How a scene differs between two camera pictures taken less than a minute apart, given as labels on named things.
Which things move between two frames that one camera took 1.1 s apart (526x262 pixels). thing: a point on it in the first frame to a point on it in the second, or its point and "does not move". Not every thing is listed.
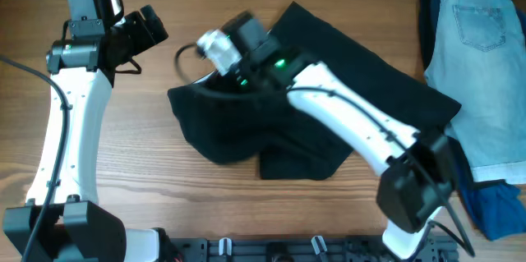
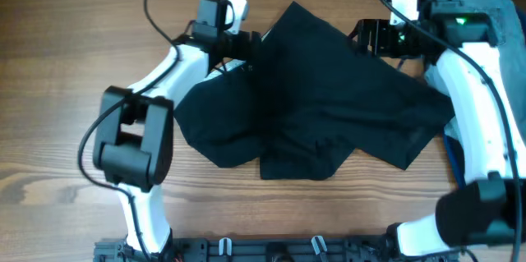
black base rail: [307, 250] does not move
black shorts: [226, 126] does not move
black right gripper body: [237, 76] to [366, 36]
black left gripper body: [145, 29] to [252, 45]
